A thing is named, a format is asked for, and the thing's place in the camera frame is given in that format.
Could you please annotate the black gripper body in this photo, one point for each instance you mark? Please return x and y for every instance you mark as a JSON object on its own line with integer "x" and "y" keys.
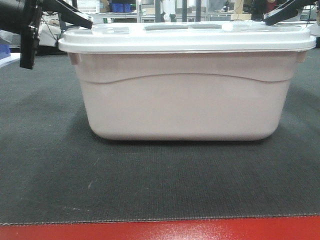
{"x": 23, "y": 17}

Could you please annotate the white bin lid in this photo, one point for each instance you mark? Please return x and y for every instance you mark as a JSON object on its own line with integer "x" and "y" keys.
{"x": 187, "y": 37}

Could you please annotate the blue bins on background shelf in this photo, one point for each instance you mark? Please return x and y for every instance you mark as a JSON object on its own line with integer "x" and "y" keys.
{"x": 121, "y": 7}

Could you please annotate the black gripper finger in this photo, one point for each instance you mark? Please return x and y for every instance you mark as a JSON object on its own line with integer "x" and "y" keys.
{"x": 70, "y": 14}
{"x": 286, "y": 11}

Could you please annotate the white plastic storage bin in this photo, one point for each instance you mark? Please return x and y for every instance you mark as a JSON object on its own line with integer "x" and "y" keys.
{"x": 190, "y": 97}

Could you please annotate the seated person in hoodie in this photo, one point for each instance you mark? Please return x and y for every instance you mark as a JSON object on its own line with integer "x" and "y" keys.
{"x": 49, "y": 29}

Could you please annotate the black table mat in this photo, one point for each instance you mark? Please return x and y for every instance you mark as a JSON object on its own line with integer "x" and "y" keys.
{"x": 54, "y": 169}

